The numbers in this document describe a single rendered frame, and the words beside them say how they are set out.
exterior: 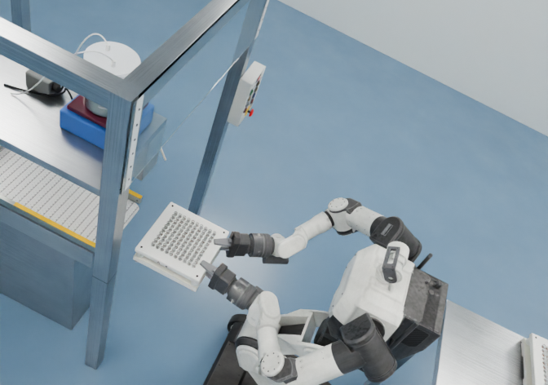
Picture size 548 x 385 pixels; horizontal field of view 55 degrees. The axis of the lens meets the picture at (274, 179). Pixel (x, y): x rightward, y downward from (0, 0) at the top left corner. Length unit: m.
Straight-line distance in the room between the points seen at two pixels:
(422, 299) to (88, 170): 1.06
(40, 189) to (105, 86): 0.89
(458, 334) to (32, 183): 1.71
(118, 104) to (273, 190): 2.21
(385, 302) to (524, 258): 2.59
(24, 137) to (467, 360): 1.71
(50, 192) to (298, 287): 1.52
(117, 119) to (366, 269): 0.85
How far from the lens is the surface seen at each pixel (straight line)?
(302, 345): 1.96
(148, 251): 1.85
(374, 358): 1.54
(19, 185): 2.15
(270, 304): 1.78
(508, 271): 3.95
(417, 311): 1.66
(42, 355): 2.69
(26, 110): 1.78
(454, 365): 2.16
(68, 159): 1.64
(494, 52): 5.07
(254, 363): 2.15
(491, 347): 2.30
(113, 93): 1.30
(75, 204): 2.09
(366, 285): 1.62
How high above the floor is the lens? 2.48
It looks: 45 degrees down
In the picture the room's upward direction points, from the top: 24 degrees clockwise
